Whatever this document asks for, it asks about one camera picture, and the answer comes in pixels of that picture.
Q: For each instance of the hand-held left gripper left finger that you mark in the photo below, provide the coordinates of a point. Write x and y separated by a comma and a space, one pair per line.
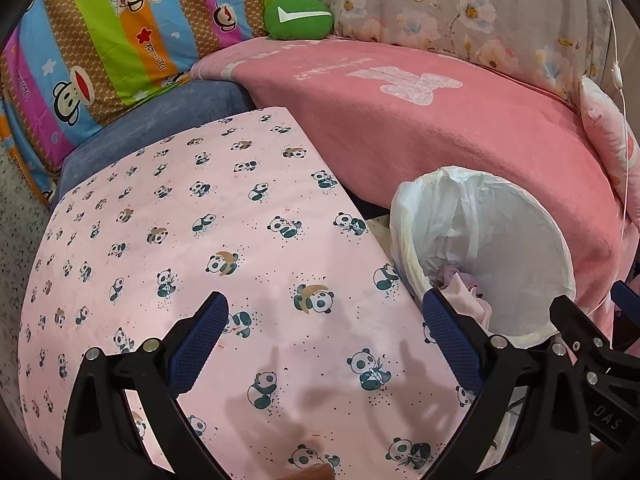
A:
200, 345

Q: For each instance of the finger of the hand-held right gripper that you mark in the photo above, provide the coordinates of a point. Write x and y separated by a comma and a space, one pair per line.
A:
629, 297
580, 330

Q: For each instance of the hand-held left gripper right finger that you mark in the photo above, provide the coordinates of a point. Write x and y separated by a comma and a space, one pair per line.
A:
450, 340

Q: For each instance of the green round cushion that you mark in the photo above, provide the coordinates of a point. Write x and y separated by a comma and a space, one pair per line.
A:
300, 29

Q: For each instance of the small pink pillow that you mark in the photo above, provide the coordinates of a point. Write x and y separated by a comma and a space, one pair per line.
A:
605, 130

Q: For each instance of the light pink cloth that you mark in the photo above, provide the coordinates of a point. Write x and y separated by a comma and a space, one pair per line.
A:
465, 295

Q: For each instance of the pink fleece blanket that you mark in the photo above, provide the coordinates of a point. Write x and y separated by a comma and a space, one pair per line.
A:
400, 135

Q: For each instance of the waste bin with white liner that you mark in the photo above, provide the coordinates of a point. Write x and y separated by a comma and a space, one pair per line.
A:
525, 260

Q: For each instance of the colourful monkey print pillow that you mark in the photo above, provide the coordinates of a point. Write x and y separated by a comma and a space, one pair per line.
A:
125, 35

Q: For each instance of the blue-grey sofa cushion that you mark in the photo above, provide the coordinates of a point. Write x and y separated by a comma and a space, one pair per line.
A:
150, 115

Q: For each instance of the pink panda print cloth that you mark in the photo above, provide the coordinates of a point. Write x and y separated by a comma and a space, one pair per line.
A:
250, 240

